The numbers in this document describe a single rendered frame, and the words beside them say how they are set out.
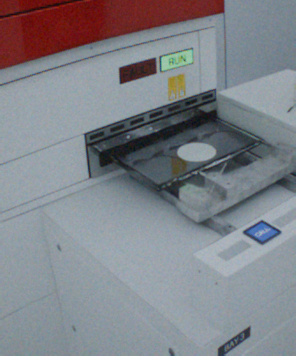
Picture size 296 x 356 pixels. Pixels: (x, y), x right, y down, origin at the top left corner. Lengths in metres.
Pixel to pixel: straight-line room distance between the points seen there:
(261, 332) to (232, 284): 0.21
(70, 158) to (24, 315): 0.49
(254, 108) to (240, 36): 2.36
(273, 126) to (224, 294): 0.67
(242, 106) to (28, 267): 0.76
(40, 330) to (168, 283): 0.62
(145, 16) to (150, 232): 0.52
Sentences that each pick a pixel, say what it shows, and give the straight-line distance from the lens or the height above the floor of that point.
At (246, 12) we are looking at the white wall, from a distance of 3.95.
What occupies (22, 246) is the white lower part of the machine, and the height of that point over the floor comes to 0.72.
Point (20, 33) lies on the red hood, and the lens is 1.24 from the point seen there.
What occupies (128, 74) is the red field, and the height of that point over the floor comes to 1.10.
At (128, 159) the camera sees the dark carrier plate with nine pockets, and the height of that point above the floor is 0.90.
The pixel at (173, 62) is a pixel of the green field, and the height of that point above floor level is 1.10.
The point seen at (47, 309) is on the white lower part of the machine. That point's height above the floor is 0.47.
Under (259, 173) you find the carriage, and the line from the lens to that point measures 1.45.
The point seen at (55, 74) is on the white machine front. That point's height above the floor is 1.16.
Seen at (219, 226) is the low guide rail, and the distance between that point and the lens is 1.31.
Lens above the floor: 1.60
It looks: 27 degrees down
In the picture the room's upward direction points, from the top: 3 degrees counter-clockwise
